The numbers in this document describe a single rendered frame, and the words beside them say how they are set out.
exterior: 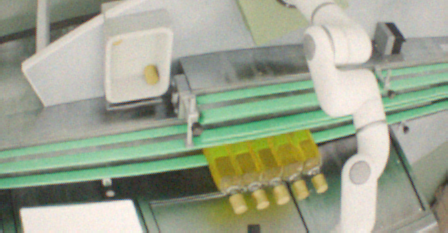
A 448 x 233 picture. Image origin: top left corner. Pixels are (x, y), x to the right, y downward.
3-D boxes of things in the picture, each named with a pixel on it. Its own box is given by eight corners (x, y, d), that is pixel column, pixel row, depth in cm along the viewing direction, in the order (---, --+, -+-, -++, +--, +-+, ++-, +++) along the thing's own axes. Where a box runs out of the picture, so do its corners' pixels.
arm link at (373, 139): (387, 115, 116) (398, 177, 113) (384, 124, 129) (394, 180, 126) (333, 134, 119) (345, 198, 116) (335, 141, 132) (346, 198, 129)
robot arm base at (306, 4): (270, -34, 138) (298, -4, 128) (311, -46, 139) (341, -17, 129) (282, 8, 150) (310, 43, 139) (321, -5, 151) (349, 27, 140)
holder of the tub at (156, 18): (103, 95, 162) (107, 115, 157) (103, 19, 142) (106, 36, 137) (159, 85, 167) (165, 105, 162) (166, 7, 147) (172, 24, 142)
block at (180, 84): (169, 101, 163) (175, 120, 158) (171, 74, 156) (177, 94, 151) (182, 99, 164) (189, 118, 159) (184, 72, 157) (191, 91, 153)
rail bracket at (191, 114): (176, 125, 160) (189, 162, 151) (179, 77, 148) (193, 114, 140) (187, 123, 160) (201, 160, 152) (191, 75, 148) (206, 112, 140)
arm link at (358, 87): (374, 127, 129) (321, 141, 124) (348, 32, 134) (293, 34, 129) (392, 116, 121) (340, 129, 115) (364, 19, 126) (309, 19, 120)
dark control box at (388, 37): (373, 38, 180) (384, 55, 174) (377, 21, 174) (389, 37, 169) (389, 38, 182) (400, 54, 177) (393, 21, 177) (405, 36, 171)
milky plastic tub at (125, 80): (102, 82, 158) (106, 104, 152) (103, 19, 142) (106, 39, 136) (160, 72, 163) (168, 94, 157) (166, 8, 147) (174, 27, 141)
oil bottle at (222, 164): (196, 137, 167) (221, 198, 153) (198, 123, 163) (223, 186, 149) (217, 134, 168) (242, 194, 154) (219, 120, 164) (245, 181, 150)
